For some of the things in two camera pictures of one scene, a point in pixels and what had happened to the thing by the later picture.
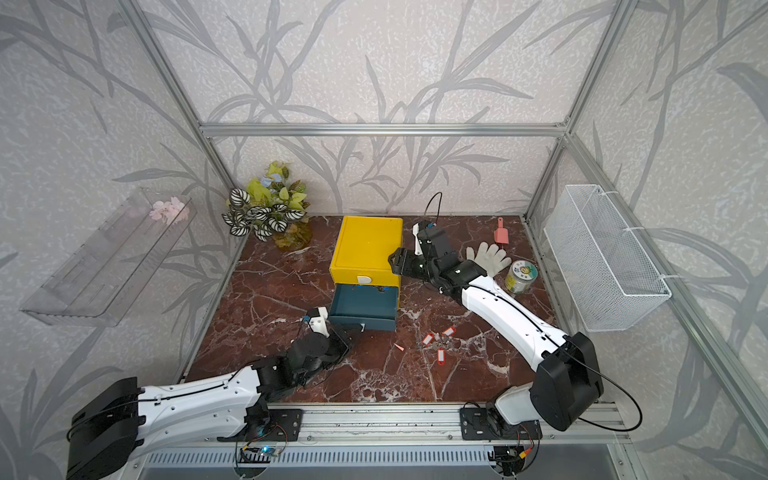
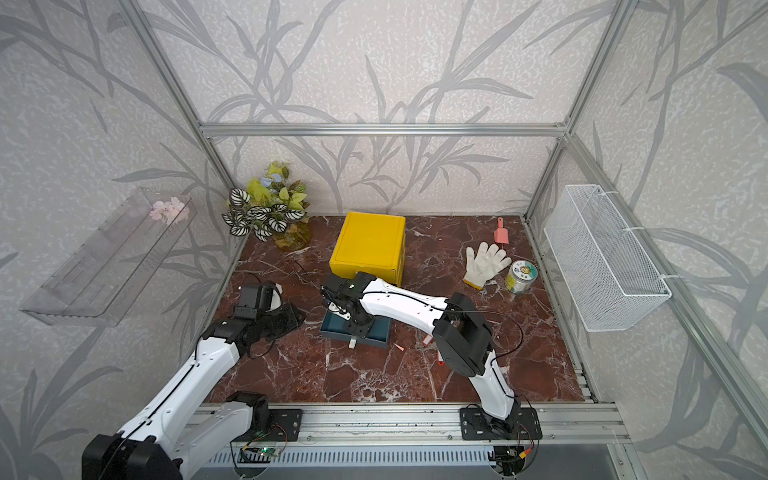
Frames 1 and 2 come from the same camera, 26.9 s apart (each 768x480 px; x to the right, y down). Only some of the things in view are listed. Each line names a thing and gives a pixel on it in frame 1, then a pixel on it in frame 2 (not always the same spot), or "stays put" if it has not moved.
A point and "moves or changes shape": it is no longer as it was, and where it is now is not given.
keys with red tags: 440,342 stays put
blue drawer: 375,306 moves or changes shape
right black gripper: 402,258 → 358,331
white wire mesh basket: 613,284 stays put
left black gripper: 341,341 → 293,319
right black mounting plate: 479,424 stays put
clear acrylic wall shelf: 98,284 stays put
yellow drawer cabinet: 361,274 stays put
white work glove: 491,259 stays put
